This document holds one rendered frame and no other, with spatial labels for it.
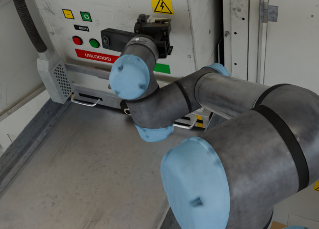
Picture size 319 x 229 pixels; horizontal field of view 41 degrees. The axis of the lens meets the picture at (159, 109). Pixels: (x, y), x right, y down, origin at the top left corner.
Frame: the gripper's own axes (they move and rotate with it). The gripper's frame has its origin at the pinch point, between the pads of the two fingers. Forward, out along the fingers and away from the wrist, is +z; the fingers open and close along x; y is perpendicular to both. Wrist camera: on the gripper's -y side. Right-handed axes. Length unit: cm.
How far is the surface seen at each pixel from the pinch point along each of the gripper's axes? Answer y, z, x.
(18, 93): -54, 20, -31
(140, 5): -1.9, 0.3, 4.3
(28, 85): -52, 23, -29
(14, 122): -83, 56, -65
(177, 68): 5.6, 4.7, -15.4
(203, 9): 13.6, 6.0, 1.1
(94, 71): -20.7, 9.2, -18.0
